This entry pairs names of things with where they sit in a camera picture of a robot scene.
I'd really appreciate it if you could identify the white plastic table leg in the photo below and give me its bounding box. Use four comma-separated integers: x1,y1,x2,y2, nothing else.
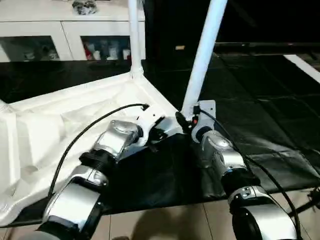
179,0,229,119
128,0,146,76

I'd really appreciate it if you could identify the white plastic table top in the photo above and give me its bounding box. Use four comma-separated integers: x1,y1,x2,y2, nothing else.
0,69,185,221

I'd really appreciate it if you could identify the black work mat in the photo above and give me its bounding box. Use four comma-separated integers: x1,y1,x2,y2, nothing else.
0,54,320,227

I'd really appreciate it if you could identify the black box with label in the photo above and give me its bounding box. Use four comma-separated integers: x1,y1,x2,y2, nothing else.
144,0,216,64

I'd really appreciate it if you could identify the red white bottle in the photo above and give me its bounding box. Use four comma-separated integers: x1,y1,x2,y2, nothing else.
84,43,93,61

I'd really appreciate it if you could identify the white flat strip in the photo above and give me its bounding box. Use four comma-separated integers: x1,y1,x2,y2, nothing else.
283,54,320,85

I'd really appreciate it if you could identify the black tripod stand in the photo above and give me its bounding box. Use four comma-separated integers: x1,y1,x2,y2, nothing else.
286,186,320,219

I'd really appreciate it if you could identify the white toy figurine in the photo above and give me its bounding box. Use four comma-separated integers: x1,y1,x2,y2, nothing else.
41,44,60,61

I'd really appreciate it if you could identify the white glass door cabinet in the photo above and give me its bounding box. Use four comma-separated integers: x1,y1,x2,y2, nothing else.
0,0,148,63

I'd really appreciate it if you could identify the dark crumpled bundle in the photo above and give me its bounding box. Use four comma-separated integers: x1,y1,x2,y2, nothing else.
71,0,98,16

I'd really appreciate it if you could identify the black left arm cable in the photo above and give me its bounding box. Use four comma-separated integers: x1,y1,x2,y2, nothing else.
48,102,150,199

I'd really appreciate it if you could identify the black long rail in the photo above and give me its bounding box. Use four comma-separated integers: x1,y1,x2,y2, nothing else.
213,41,320,50

